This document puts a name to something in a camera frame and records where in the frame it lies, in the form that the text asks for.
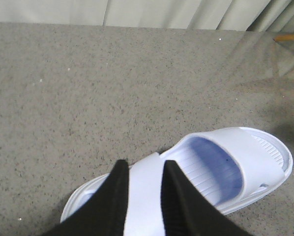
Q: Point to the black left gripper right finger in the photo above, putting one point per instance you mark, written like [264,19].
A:
[186,212]

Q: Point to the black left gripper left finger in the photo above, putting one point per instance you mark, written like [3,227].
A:
[104,213]

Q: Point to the light blue slipper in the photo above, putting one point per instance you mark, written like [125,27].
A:
[231,168]

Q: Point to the orange wooden stick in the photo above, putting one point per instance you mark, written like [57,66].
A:
[285,37]

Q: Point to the white curtain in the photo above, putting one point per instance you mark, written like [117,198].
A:
[240,15]

